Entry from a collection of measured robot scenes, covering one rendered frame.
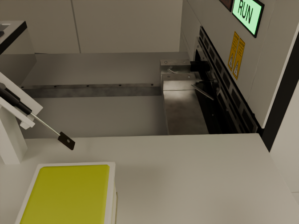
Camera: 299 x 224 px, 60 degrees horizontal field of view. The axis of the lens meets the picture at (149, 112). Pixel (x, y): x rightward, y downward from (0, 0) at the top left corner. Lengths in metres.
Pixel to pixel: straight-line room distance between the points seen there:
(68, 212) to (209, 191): 0.17
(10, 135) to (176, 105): 0.36
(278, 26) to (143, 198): 0.27
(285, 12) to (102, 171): 0.28
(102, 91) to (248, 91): 0.41
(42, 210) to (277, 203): 0.24
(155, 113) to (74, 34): 2.02
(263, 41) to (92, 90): 0.47
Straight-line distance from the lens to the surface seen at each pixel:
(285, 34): 0.36
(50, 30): 2.71
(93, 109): 0.69
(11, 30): 0.87
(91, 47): 2.60
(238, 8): 0.50
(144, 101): 0.70
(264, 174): 0.36
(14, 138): 0.36
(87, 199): 0.23
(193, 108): 0.58
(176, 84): 0.63
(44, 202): 0.24
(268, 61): 0.39
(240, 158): 0.37
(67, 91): 0.74
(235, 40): 0.51
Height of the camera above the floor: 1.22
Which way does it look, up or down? 37 degrees down
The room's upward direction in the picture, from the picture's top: straight up
